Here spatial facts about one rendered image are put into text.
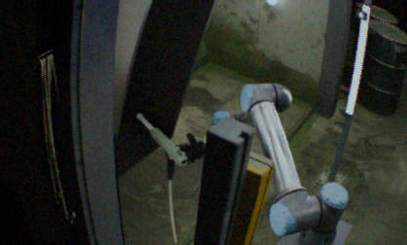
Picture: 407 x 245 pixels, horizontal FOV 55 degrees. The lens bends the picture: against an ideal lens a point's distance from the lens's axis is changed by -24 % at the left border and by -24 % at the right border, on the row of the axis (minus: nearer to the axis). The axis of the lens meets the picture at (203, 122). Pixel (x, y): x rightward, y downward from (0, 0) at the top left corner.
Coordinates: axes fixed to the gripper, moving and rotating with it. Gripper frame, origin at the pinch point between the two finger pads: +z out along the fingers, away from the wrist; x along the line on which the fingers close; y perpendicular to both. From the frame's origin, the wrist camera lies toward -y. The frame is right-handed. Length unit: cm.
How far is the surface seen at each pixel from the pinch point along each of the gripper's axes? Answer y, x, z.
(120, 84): -55, -13, 37
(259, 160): -100, -124, 64
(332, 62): -8, 42, -180
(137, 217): 49, 8, 15
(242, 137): -108, -125, 70
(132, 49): -73, -18, 35
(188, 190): 48, 17, -28
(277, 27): -18, 95, -157
